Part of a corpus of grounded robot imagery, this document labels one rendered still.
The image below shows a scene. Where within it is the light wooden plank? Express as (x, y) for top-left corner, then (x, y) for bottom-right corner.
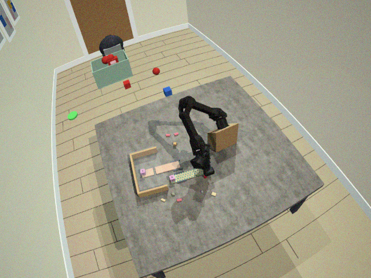
(161, 161), (180, 172)

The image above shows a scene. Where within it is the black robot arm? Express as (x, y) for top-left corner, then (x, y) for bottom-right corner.
(178, 96), (230, 169)

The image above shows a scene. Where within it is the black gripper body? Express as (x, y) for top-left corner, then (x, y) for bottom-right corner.
(203, 157), (214, 177)

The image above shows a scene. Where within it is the cream strip with teal polka dots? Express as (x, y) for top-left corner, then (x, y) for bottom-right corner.
(171, 169), (204, 184)

